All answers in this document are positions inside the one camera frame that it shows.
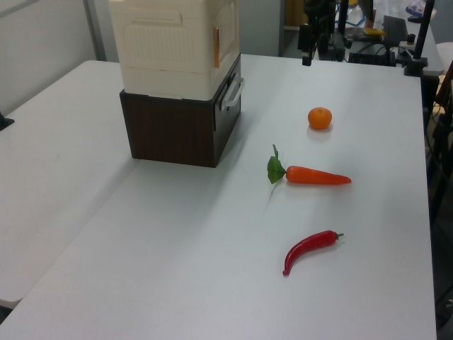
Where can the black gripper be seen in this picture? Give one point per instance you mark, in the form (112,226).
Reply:
(305,39)

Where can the cream cabinet door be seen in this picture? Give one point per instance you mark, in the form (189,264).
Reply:
(228,35)

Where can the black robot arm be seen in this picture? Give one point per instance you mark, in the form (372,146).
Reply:
(327,32)

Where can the cream plastic storage cabinet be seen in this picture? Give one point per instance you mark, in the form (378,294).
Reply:
(163,46)

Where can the orange toy mandarin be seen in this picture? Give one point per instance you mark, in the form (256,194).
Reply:
(320,118)

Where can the black electronics box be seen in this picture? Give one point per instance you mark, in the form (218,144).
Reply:
(371,55)

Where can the yellow object on desk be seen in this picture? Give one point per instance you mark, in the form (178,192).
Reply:
(374,32)

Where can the orange toy carrot with leaf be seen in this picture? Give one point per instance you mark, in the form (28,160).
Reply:
(311,176)

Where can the dark brown drawer box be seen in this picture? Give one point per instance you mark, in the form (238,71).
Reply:
(170,131)

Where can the red toy chili pepper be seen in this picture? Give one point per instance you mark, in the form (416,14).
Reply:
(304,248)

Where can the black camera stand pole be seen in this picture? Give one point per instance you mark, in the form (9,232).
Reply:
(421,39)

